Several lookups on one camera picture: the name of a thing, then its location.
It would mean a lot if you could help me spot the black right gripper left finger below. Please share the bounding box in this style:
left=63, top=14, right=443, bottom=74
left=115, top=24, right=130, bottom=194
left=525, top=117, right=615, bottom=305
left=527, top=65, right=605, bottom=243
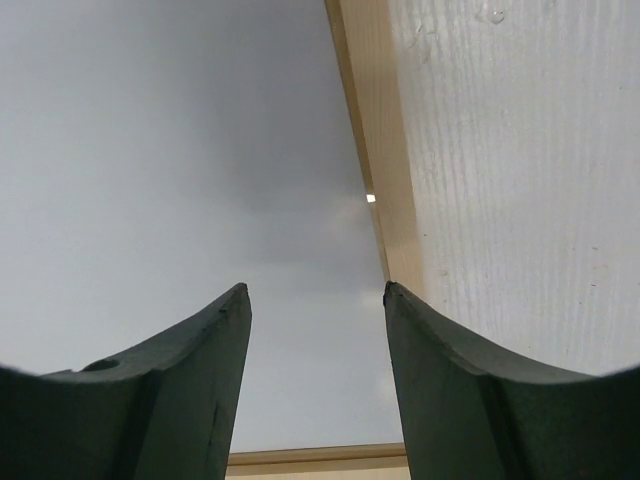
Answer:
left=1, top=283, right=252, bottom=479

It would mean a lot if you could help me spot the light wooden picture frame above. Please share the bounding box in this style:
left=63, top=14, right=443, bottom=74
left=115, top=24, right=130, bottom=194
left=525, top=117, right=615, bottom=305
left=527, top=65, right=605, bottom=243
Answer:
left=227, top=1, right=425, bottom=479

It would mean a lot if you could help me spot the white paper sheet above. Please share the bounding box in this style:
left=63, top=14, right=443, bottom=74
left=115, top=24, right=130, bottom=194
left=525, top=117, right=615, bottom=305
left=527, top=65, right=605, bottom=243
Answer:
left=1, top=1, right=401, bottom=451

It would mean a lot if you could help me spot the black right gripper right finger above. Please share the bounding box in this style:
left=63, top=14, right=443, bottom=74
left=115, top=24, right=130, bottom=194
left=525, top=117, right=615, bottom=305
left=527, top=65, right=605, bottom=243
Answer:
left=383, top=282, right=639, bottom=479

